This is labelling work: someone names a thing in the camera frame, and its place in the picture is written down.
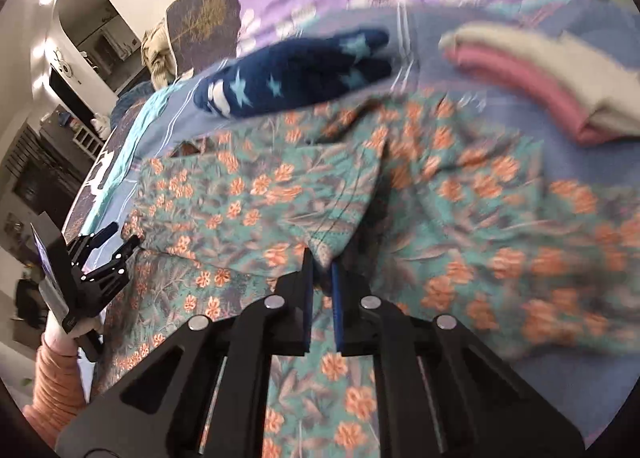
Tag turquoise blanket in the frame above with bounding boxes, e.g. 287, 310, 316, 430
79, 80, 186, 235

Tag beige clothes pile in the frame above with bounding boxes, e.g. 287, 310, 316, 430
141, 19, 177, 91

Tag white cat figurine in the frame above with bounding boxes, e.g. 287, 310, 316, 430
91, 114, 111, 140

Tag dark tree pattern headboard cushion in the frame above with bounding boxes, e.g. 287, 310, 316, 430
165, 0, 241, 76

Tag floral green orange shirt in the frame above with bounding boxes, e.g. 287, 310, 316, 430
92, 97, 640, 458

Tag pink sleeve left forearm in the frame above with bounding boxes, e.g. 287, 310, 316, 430
23, 334, 88, 448

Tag dark deer pattern side cushion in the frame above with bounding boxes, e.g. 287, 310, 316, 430
62, 100, 145, 241

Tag left white gloved hand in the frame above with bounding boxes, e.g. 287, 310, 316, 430
42, 312, 103, 356

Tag folded beige garment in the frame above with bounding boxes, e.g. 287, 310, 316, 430
439, 22, 639, 136

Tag navy star plush blanket roll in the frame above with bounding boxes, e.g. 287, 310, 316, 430
193, 28, 392, 120

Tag folded pink garment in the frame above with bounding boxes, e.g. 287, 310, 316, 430
442, 43, 626, 146

